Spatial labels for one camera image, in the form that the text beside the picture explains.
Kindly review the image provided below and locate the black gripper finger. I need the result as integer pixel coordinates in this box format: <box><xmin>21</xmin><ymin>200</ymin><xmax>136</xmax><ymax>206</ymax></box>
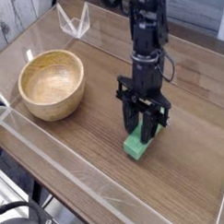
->
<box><xmin>123</xmin><ymin>100</ymin><xmax>139</xmax><ymax>135</ymax></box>
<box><xmin>140</xmin><ymin>109</ymin><xmax>161</xmax><ymax>144</ymax></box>

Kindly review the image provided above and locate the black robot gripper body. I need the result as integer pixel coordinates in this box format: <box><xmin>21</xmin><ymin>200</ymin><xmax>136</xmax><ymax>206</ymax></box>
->
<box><xmin>116</xmin><ymin>51</ymin><xmax>171</xmax><ymax>126</ymax></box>

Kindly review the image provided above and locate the green rectangular block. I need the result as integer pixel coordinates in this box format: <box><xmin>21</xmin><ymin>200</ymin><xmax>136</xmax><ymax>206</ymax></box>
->
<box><xmin>124</xmin><ymin>107</ymin><xmax>165</xmax><ymax>160</ymax></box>

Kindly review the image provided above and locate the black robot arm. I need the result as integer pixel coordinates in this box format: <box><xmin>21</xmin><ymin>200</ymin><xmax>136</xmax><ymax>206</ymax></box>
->
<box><xmin>100</xmin><ymin>0</ymin><xmax>171</xmax><ymax>144</ymax></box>

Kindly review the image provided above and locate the brown wooden bowl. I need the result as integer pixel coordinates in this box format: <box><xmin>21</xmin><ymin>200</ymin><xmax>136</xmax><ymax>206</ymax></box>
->
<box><xmin>18</xmin><ymin>50</ymin><xmax>86</xmax><ymax>122</ymax></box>

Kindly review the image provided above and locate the black table leg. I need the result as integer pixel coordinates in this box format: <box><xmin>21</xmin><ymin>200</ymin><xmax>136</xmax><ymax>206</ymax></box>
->
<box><xmin>31</xmin><ymin>181</ymin><xmax>42</xmax><ymax>205</ymax></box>

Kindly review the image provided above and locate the clear acrylic barrier wall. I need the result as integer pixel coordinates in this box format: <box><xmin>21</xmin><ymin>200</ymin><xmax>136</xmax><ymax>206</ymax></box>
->
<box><xmin>0</xmin><ymin>0</ymin><xmax>224</xmax><ymax>224</ymax></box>

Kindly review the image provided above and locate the grey metal bracket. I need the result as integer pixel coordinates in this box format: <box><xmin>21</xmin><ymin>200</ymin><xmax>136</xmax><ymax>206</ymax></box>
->
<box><xmin>28</xmin><ymin>195</ymin><xmax>60</xmax><ymax>224</ymax></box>

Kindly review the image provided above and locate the black cable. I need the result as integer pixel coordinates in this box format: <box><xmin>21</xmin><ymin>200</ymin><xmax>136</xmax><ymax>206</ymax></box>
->
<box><xmin>0</xmin><ymin>198</ymin><xmax>43</xmax><ymax>224</ymax></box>

